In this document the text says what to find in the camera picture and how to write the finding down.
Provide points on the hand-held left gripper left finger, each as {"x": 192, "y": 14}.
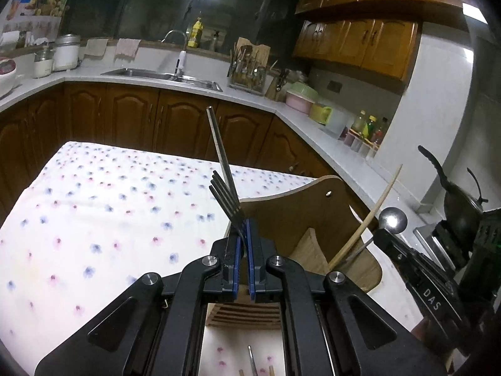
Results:
{"x": 236, "y": 278}

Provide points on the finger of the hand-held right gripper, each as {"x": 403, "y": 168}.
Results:
{"x": 426, "y": 290}

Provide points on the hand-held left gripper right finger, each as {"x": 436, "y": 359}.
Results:
{"x": 253, "y": 282}

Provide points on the metal fork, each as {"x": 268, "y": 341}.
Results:
{"x": 231, "y": 207}

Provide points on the metal spoon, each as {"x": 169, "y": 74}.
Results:
{"x": 393, "y": 220}

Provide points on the metal chopstick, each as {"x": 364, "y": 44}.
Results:
{"x": 253, "y": 362}
{"x": 219, "y": 149}

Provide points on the wooden utensil holder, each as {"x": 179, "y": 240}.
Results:
{"x": 297, "y": 211}

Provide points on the long wooden chopstick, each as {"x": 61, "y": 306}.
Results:
{"x": 375, "y": 215}

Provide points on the dish rack with utensils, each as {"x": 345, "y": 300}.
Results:
{"x": 247, "y": 80}

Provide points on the person's right hand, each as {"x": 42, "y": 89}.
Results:
{"x": 422, "y": 331}

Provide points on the steel gas stove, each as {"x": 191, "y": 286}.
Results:
{"x": 450, "y": 243}

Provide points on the black wok with lid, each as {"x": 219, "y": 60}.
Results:
{"x": 462, "y": 203}

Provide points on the floral white tablecloth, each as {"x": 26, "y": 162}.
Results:
{"x": 98, "y": 203}

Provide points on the white plastic container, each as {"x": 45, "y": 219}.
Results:
{"x": 336, "y": 124}

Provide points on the pink and green container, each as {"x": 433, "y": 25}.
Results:
{"x": 300, "y": 98}

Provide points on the wooden lower cabinets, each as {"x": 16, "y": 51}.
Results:
{"x": 129, "y": 117}

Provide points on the wooden cabinets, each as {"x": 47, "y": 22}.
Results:
{"x": 129, "y": 117}
{"x": 364, "y": 39}

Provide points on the knife block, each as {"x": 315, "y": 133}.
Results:
{"x": 277, "y": 86}

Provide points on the steel sink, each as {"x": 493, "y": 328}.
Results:
{"x": 164, "y": 75}

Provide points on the wooden cutting board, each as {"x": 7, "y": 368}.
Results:
{"x": 254, "y": 49}

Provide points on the chrome faucet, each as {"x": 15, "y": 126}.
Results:
{"x": 178, "y": 47}

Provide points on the yellow bottle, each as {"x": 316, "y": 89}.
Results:
{"x": 195, "y": 33}

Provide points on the pink dish cloth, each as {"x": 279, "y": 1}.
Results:
{"x": 127, "y": 49}

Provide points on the wooden upper cabinets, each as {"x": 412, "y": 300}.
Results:
{"x": 364, "y": 39}

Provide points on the cream dish cloth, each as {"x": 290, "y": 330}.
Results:
{"x": 96, "y": 47}

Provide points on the white pot with steel lid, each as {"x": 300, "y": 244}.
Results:
{"x": 66, "y": 55}

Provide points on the dark window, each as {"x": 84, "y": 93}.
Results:
{"x": 156, "y": 4}

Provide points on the glass jar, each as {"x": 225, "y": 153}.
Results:
{"x": 43, "y": 64}

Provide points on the red and white rice cooker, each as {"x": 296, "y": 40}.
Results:
{"x": 8, "y": 76}

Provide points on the dark wall outlet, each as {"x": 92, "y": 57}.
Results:
{"x": 334, "y": 87}

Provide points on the fruit wall poster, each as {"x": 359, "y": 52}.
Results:
{"x": 39, "y": 2}

